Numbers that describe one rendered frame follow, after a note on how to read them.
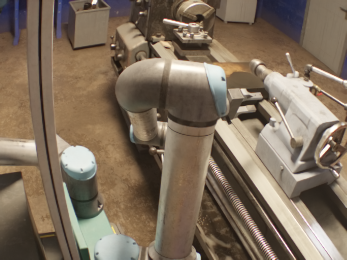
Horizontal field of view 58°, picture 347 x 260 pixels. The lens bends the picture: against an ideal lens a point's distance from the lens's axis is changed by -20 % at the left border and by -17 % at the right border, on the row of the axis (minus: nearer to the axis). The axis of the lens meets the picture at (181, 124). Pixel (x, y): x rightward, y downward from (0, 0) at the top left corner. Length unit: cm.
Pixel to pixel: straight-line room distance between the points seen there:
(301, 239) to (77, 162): 92
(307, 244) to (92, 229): 88
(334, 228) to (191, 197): 89
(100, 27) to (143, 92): 382
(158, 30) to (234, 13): 365
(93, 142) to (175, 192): 212
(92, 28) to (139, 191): 255
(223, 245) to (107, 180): 116
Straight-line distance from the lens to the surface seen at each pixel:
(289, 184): 149
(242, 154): 165
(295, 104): 152
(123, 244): 114
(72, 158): 145
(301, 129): 148
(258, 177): 155
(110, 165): 279
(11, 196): 141
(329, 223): 165
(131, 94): 85
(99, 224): 155
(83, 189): 146
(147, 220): 241
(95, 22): 458
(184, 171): 89
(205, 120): 84
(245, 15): 632
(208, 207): 199
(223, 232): 188
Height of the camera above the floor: 182
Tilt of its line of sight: 34 degrees down
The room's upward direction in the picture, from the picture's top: 8 degrees clockwise
